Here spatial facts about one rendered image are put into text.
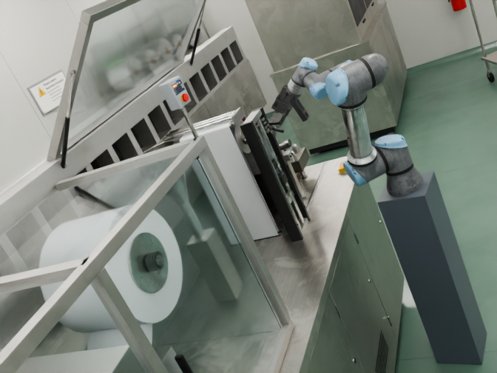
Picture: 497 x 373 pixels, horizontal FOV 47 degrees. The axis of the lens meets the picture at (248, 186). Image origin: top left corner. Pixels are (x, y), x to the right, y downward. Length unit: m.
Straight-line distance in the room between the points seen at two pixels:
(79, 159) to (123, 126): 0.31
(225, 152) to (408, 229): 0.82
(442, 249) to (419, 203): 0.23
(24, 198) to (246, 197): 0.96
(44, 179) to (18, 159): 3.18
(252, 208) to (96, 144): 0.72
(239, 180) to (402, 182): 0.66
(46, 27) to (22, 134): 1.20
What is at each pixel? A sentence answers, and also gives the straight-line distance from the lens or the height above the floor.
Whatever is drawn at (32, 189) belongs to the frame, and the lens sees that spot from 1.85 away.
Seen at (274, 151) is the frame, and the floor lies 1.25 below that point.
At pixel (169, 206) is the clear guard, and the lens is 1.40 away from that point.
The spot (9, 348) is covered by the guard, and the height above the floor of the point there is 1.60.
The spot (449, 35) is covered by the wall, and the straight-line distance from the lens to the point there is 7.03.
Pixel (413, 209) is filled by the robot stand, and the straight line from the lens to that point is 2.38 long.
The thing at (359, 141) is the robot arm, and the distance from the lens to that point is 2.18.
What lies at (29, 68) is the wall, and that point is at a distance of 5.50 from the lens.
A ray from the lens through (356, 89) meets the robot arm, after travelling 2.03.
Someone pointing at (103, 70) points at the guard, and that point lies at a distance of 2.01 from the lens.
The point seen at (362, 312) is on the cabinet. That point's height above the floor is 0.53.
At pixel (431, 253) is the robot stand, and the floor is 0.62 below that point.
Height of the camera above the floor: 1.99
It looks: 21 degrees down
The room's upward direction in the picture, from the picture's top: 25 degrees counter-clockwise
